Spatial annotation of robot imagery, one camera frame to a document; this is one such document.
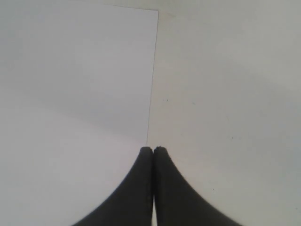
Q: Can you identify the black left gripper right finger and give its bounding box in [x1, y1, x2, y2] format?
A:
[153, 146, 237, 226]

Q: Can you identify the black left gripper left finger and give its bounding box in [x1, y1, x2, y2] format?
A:
[75, 147, 153, 226]

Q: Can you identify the white paper sheet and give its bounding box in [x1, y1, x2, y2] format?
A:
[0, 0, 158, 226]

